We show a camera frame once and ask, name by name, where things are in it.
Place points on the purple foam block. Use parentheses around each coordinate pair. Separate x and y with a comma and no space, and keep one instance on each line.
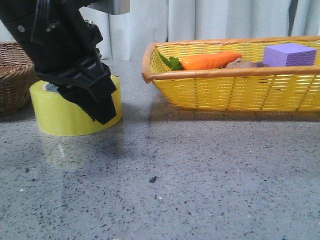
(289,55)

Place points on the yellow tape roll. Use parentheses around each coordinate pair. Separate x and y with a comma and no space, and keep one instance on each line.
(59,117)

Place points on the small black debris crumb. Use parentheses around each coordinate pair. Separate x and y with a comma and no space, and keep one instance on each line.
(153,179)

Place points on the yellow woven plastic basket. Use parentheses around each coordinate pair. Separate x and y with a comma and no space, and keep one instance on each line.
(265,89)

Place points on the brown toy object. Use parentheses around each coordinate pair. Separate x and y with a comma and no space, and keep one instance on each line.
(240,63)

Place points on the orange toy carrot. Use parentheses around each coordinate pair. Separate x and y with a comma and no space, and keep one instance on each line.
(200,61)

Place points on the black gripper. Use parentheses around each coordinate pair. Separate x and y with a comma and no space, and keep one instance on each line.
(63,48)

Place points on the white curtain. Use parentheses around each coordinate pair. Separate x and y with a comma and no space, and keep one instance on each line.
(126,36)

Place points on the brown wicker basket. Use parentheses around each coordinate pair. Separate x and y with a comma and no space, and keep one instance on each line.
(17,75)

